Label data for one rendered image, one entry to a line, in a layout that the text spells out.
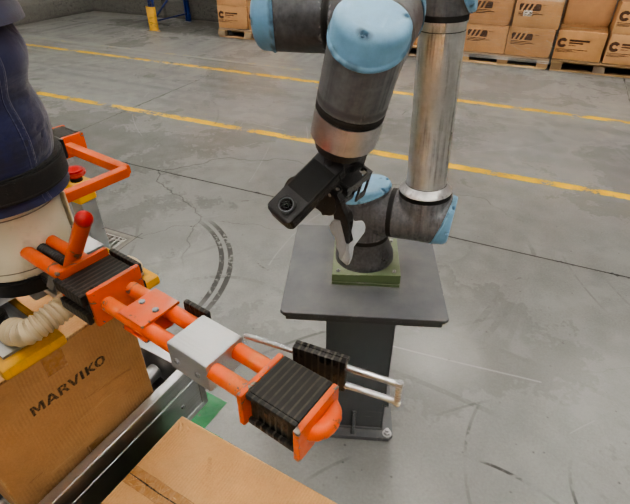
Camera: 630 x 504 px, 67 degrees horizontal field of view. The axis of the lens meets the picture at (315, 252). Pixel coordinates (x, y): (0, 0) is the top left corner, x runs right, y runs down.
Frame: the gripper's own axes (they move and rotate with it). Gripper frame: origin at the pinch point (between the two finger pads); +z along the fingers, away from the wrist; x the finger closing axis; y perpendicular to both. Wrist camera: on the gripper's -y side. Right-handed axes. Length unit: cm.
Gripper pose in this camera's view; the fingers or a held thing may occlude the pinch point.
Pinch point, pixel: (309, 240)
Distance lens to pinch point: 78.3
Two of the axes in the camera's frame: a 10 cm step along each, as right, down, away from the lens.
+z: -1.6, 6.1, 7.7
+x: -7.4, -5.9, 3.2
